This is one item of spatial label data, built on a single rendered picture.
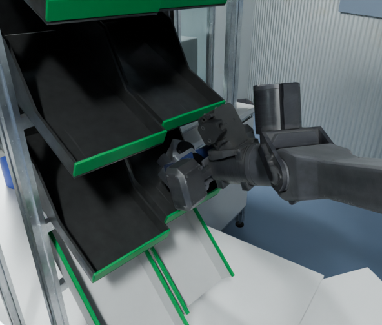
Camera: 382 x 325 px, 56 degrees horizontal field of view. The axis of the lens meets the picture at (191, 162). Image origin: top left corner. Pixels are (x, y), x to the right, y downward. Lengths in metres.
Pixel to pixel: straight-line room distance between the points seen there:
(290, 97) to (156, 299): 0.43
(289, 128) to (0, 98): 0.33
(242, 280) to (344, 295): 0.24
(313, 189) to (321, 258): 2.06
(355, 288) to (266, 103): 0.68
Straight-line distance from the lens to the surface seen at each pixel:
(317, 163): 0.36
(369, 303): 1.00
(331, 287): 1.01
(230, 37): 1.91
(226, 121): 0.48
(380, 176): 0.29
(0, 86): 0.46
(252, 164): 0.46
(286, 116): 0.43
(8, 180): 1.44
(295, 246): 2.46
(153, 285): 0.68
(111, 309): 0.65
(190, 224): 0.77
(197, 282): 0.75
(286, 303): 0.94
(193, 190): 0.46
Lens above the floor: 1.55
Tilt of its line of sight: 28 degrees down
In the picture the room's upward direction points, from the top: straight up
